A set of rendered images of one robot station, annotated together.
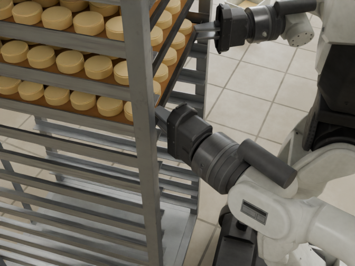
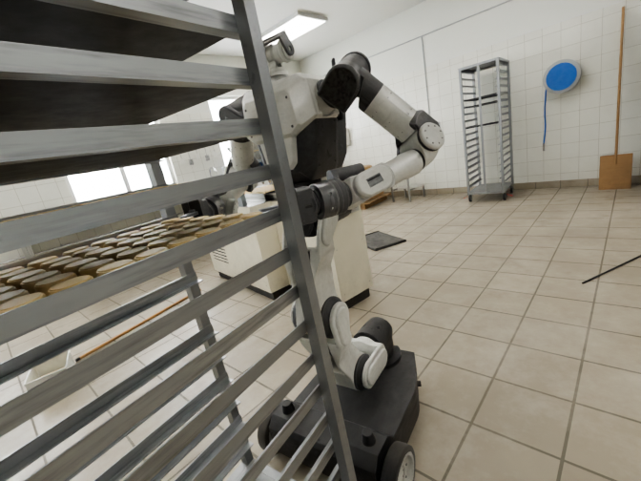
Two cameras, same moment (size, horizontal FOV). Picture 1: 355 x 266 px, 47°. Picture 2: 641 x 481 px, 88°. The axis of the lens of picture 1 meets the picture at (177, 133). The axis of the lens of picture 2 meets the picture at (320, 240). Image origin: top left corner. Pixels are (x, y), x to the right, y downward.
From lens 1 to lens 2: 0.84 m
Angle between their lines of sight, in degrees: 65
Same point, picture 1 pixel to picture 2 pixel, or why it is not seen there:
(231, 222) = (281, 418)
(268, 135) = not seen: hidden behind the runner
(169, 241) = not seen: outside the picture
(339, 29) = (303, 114)
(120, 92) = (259, 172)
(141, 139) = (292, 203)
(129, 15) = (264, 76)
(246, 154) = (338, 172)
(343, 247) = (405, 163)
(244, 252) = (314, 415)
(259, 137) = not seen: hidden behind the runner
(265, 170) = (352, 170)
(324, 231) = (395, 165)
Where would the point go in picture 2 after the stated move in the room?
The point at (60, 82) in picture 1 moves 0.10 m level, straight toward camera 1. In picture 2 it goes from (215, 186) to (272, 175)
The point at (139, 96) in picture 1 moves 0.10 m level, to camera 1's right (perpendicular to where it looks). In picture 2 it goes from (282, 154) to (299, 150)
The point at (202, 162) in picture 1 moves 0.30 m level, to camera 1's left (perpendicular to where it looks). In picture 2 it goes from (328, 191) to (275, 227)
